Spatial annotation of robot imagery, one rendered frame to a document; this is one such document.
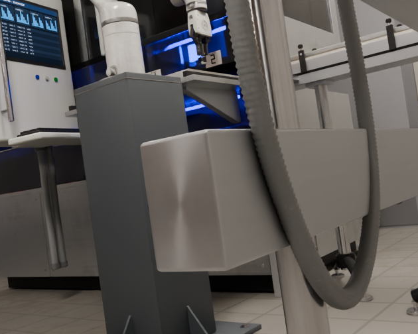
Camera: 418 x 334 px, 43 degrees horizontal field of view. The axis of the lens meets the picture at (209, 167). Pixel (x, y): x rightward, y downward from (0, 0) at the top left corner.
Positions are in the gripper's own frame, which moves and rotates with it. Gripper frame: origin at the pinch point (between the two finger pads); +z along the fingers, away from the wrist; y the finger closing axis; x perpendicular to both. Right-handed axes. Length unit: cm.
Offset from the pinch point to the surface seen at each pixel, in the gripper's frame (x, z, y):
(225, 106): -4.2, 23.4, 4.7
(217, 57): 2.7, 0.7, 14.6
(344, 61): -48, 13, 26
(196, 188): -92, 54, -135
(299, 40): -14, -9, 61
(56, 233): 100, 67, -4
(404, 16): -86, 19, -35
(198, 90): -4.2, 18.1, -12.1
